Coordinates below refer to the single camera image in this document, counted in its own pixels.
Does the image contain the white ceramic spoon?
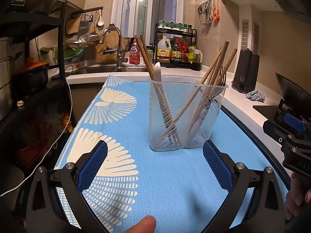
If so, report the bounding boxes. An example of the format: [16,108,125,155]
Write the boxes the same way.
[154,62,168,115]

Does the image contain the fork with cream handle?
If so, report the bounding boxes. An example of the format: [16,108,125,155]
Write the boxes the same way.
[191,66,227,144]

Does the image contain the chrome kitchen faucet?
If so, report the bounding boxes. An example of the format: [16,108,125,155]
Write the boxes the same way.
[95,24,128,67]

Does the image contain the person's right hand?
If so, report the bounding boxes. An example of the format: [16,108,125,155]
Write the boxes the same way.
[284,172,310,220]

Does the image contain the person's left hand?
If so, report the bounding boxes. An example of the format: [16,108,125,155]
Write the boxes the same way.
[124,215,156,233]

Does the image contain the black wok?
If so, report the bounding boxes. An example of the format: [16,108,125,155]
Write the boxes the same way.
[275,73,310,116]

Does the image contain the blue grey dish cloth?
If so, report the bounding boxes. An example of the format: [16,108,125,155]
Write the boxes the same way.
[246,90,265,103]

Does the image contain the black knife block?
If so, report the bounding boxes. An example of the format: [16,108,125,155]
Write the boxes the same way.
[232,48,260,94]

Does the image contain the chopstick in holder right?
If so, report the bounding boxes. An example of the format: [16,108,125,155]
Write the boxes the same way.
[188,41,229,139]

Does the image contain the chopstick in holder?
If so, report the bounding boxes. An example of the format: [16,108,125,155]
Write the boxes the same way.
[188,41,229,139]
[155,47,221,146]

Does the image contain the chopstick in holder left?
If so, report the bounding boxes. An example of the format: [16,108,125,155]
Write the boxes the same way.
[155,47,221,146]

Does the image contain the clear plastic utensil holder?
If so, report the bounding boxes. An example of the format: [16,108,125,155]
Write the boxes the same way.
[149,75,228,152]

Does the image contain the black shelf rack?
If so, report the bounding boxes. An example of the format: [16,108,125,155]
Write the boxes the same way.
[0,0,73,136]

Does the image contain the hanging utensil hooks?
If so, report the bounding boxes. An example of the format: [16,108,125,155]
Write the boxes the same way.
[197,0,220,25]

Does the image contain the black spice rack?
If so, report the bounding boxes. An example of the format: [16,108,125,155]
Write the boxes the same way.
[153,20,203,71]

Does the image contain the yellow oil bottle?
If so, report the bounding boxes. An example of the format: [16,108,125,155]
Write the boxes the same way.
[156,36,171,64]

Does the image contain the steel stock pot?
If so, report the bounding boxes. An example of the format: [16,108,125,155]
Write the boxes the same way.
[0,37,13,103]

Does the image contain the red dish soap bottle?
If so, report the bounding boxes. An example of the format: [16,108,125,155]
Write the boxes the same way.
[129,38,140,65]

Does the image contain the steel mixing bowl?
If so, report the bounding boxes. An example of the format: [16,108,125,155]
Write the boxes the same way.
[64,35,99,49]

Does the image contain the wooden cutting board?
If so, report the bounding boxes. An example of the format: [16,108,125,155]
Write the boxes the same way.
[95,30,125,65]

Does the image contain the white hanging ladle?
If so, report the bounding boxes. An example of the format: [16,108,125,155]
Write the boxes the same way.
[97,10,104,27]

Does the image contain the white cable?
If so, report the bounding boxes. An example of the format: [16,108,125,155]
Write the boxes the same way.
[0,77,73,197]

